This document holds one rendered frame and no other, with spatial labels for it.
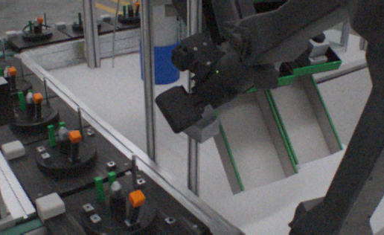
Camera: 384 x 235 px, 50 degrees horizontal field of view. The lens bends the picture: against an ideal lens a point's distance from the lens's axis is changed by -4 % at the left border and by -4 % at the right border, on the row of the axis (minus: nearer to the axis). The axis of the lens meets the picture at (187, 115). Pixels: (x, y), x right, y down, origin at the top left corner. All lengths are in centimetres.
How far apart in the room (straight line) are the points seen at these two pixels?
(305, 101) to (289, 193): 23
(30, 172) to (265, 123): 52
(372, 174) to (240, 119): 54
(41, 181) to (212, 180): 42
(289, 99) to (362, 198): 61
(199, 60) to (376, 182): 33
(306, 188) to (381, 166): 74
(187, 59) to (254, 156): 33
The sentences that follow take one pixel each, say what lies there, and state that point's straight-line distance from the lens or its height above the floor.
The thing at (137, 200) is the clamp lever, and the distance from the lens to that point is 69.
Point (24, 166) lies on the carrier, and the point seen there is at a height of 97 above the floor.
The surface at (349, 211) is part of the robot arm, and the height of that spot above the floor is 124.
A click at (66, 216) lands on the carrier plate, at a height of 97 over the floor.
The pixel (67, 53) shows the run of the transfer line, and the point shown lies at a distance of 194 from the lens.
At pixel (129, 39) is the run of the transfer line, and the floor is 92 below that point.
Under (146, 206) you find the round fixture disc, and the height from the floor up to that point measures 99.
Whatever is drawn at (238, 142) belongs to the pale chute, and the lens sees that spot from 87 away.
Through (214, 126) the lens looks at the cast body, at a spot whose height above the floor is 116.
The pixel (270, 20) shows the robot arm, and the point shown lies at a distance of 48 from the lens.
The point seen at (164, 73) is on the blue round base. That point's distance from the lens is 165.
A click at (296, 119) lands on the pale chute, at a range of 98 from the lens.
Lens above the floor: 149
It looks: 26 degrees down
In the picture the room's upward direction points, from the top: straight up
